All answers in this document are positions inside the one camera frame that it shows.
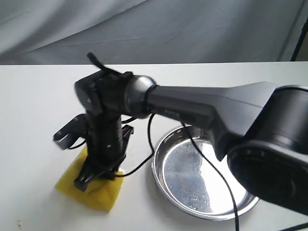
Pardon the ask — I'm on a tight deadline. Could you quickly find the round stainless steel dish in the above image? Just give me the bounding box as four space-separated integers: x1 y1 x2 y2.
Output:
152 126 259 220

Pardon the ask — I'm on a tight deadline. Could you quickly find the grey backdrop cloth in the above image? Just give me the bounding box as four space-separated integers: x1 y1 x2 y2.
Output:
0 0 308 64

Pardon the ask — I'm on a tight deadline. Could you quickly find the black stand pole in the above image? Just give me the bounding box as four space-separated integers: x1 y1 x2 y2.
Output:
290 20 308 62

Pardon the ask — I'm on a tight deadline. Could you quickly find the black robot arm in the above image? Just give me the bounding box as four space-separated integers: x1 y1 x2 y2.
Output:
75 71 308 214

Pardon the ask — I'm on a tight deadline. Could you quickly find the yellow sponge block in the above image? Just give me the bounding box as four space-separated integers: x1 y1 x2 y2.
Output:
55 147 124 212

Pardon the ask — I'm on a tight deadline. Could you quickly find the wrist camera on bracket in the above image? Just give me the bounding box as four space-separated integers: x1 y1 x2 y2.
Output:
53 114 86 150

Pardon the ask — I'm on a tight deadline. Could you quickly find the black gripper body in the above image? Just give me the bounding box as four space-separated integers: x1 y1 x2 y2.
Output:
86 112 134 168

